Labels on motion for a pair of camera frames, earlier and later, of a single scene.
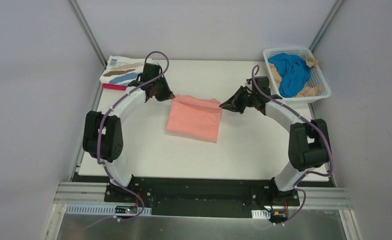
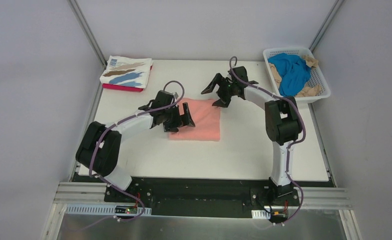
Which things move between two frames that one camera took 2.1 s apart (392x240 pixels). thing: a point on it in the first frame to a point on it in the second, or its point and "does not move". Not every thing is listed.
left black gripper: (157, 89) to (176, 117)
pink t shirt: (194, 119) does not move
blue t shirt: (295, 72) does not move
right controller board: (278, 216) does not move
